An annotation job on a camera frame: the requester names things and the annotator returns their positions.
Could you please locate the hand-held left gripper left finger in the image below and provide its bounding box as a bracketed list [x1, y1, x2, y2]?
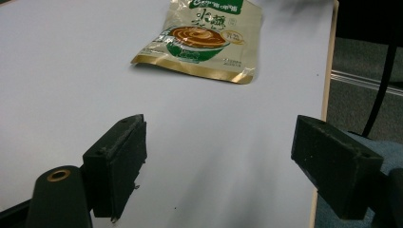
[82, 113, 148, 223]

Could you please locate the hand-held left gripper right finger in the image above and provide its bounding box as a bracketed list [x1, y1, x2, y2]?
[290, 114, 385, 221]

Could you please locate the beige and green sauce packet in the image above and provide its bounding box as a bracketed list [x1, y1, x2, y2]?
[130, 0, 264, 86]

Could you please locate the blue fabric chair seat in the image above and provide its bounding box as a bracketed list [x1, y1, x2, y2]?
[314, 130, 403, 228]

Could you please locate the metal floor rail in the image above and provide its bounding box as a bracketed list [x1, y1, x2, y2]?
[330, 69, 403, 97]

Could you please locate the black cable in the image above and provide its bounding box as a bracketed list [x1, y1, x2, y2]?
[361, 41, 399, 139]

